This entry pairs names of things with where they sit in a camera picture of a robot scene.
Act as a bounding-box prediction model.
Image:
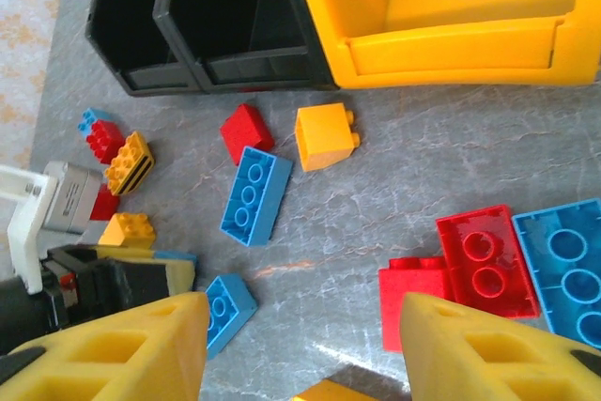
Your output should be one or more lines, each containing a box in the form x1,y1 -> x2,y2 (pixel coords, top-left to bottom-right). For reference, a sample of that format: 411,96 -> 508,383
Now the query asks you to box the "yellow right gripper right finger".
401,291 -> 601,401

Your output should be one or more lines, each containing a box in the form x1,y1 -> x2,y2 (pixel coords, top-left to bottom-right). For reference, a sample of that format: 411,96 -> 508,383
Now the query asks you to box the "small blue lego brick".
154,249 -> 198,265

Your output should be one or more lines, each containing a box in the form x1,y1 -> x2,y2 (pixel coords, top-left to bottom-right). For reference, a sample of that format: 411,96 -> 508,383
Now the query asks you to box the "yellow plastic bin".
296,0 -> 601,90

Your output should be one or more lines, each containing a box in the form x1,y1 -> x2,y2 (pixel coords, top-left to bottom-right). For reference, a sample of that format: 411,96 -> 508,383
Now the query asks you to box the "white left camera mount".
0,164 -> 51,294

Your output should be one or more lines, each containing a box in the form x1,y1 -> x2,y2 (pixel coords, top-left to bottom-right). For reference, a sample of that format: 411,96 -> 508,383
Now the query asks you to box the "red lego brick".
378,255 -> 455,354
219,102 -> 276,167
435,204 -> 542,322
88,183 -> 121,223
85,119 -> 127,166

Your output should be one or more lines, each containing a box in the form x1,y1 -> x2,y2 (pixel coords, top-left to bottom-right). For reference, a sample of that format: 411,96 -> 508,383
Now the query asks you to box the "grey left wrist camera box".
40,160 -> 105,237

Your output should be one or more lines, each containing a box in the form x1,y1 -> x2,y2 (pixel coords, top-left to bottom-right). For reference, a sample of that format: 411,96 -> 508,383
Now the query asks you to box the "black plastic bin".
84,0 -> 203,98
152,0 -> 342,95

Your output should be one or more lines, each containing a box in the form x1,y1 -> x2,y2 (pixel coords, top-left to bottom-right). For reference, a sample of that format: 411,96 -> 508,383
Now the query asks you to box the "yellow black striped lego brick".
102,131 -> 156,197

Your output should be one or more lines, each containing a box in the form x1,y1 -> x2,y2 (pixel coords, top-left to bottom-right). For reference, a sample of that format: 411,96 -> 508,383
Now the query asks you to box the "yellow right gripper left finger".
0,291 -> 211,401

